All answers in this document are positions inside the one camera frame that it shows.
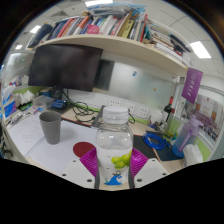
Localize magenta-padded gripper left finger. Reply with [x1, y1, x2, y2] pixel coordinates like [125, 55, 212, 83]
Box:
[60, 147, 100, 190]

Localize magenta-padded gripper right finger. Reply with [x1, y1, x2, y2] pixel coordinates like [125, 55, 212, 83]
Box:
[128, 147, 170, 189]

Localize clear plastic water bottle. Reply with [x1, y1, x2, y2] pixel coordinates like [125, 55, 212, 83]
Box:
[95, 105, 135, 187]

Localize dark blue mouse pad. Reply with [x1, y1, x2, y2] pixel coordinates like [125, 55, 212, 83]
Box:
[153, 141, 184, 163]

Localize flat round red coaster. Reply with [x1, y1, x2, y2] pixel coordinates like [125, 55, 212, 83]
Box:
[72, 141, 97, 159]

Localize large blank white paper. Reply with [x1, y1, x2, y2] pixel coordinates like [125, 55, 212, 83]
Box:
[28, 119, 99, 176]

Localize white plastic jug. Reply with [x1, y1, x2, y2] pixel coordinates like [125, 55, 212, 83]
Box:
[182, 143, 204, 168]

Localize translucent purple drink bottle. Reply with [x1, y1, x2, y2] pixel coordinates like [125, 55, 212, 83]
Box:
[172, 116, 204, 159]

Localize grey cup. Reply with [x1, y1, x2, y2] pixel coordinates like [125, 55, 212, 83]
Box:
[38, 110, 63, 145]

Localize small white container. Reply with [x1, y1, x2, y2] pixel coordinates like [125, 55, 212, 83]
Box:
[149, 109, 164, 126]

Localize white paper with handwriting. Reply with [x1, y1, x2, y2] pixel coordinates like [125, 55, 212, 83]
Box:
[8, 113, 46, 158]

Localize dark wine bottle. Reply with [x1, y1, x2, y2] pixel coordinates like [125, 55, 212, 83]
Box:
[163, 95, 176, 124]

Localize small blue electronic device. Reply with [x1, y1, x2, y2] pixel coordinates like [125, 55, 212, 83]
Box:
[49, 98, 68, 111]

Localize clear plastic box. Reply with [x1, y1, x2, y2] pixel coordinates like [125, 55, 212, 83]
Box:
[32, 95, 55, 111]

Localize pile of white tissues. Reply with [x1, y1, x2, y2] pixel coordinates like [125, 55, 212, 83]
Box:
[14, 89, 36, 107]

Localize blue tissue box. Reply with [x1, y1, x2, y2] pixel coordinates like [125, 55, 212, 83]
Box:
[1, 84, 18, 119]

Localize purple hanging banner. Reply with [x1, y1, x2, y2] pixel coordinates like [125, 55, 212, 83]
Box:
[181, 67, 204, 105]

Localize black computer monitor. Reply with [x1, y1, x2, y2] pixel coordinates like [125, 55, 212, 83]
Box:
[27, 43, 104, 101]

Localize wooden shelf with books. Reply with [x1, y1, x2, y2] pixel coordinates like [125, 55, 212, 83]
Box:
[25, 2, 193, 76]

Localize coiled blue cable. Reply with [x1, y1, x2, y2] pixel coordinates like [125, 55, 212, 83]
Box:
[142, 131, 171, 151]

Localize black tangled cables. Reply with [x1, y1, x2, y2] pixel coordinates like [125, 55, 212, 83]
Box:
[61, 88, 101, 124]

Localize white wall sockets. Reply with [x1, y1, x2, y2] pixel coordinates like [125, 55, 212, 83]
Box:
[108, 98, 151, 118]

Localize wall poster with photo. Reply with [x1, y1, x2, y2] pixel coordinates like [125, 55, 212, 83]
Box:
[186, 94, 223, 141]

